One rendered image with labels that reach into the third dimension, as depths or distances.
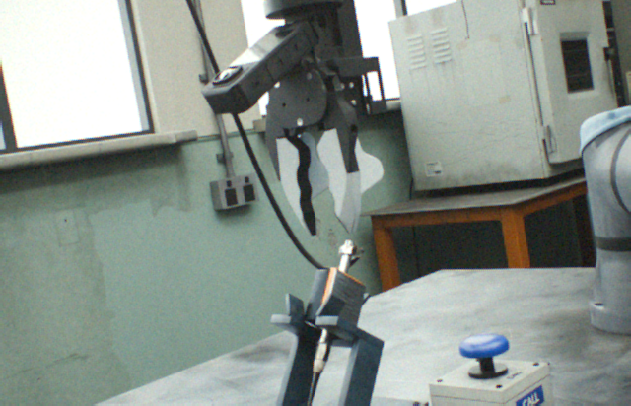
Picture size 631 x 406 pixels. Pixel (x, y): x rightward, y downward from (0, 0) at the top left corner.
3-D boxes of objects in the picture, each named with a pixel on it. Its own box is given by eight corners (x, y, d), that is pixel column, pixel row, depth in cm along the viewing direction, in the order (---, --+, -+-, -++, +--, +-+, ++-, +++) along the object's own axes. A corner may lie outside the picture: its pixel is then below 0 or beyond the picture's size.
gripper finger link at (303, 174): (347, 226, 80) (344, 129, 79) (305, 237, 76) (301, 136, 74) (323, 222, 83) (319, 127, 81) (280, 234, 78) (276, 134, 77)
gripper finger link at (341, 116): (373, 166, 71) (341, 68, 72) (361, 169, 70) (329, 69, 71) (334, 180, 75) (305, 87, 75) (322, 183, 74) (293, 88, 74)
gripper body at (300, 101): (391, 118, 77) (370, -14, 76) (328, 129, 71) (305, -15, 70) (330, 130, 82) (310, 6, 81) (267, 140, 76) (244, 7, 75)
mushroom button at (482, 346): (499, 408, 65) (489, 345, 65) (457, 402, 68) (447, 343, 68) (525, 390, 68) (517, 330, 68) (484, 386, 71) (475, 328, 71)
